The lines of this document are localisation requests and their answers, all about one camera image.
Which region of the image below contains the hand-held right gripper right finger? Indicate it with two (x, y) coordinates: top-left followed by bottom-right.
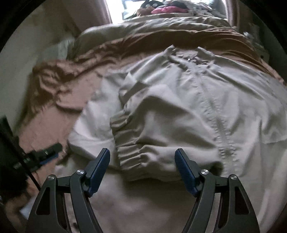
(175, 148), (261, 233)

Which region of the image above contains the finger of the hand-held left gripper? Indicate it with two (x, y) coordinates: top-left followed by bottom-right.
(23, 143), (63, 168)

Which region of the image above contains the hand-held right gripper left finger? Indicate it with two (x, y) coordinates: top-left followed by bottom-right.
(26, 148), (110, 233)

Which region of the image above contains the beige zip jacket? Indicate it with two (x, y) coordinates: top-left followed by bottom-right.
(56, 45), (287, 233)

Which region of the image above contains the pile of dark clothes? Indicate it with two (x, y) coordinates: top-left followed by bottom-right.
(138, 0), (216, 16)

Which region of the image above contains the brown bed sheet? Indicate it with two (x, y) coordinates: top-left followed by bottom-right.
(4, 26), (287, 233)

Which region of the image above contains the white quilted cloth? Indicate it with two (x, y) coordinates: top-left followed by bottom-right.
(55, 37), (77, 61)

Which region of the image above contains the beige duvet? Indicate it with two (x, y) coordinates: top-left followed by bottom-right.
(74, 16), (236, 56)

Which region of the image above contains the pink curtain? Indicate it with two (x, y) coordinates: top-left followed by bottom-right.
(104, 0), (115, 24)
(226, 0), (239, 28)

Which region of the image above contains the pink cloth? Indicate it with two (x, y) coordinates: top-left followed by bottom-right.
(150, 6), (187, 14)

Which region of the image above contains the black cable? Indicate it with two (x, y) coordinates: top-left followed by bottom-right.
(23, 165), (42, 192)

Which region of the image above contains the metal bed frame bracket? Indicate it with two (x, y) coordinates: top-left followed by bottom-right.
(243, 31), (270, 61)

